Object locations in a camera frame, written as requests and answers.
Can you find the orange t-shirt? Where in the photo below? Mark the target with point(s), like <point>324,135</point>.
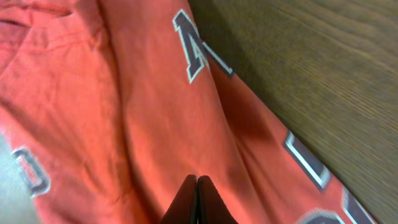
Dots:
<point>107,106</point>

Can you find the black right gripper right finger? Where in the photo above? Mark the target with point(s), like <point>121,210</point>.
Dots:
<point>212,209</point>

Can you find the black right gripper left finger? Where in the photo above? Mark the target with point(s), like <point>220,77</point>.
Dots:
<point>183,209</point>

